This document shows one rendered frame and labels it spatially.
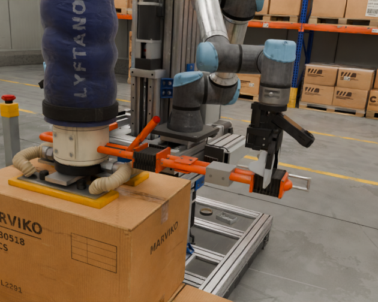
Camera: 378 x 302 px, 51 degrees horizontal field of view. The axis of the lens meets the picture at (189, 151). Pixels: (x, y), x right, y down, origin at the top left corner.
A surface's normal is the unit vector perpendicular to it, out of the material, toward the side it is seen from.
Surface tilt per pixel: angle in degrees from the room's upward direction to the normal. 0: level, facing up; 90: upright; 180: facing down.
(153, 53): 90
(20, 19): 90
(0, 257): 90
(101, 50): 70
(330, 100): 90
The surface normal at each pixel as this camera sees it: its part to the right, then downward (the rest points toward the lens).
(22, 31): 0.88, 0.19
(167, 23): -0.46, 0.24
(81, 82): 0.40, 0.00
